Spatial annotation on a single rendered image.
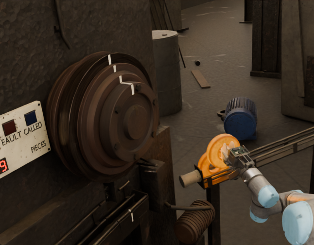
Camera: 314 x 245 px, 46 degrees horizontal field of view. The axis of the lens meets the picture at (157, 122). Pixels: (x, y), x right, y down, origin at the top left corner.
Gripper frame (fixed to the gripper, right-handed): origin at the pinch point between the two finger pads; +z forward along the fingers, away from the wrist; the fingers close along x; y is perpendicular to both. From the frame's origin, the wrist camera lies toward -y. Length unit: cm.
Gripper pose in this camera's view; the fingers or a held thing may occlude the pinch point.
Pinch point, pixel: (223, 147)
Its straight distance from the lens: 168.1
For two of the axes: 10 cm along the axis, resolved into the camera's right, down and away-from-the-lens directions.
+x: -9.3, 2.1, -3.1
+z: -3.7, -5.7, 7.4
